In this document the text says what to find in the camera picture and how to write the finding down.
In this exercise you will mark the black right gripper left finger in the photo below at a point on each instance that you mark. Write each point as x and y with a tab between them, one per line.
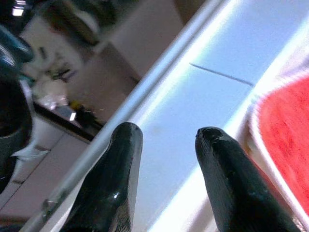
116	174

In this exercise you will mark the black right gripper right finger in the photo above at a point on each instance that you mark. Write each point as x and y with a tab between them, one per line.
231	183

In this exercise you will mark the white washing machine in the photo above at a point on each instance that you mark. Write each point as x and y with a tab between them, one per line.
188	96

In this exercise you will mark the white laundry basket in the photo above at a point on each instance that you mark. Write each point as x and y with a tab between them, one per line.
265	154

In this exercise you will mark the dark low table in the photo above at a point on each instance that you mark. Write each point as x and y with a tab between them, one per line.
70	120

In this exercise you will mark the red cloth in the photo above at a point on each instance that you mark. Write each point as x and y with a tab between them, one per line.
287	120

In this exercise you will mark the black robot leg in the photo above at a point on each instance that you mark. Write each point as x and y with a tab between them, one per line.
12	101

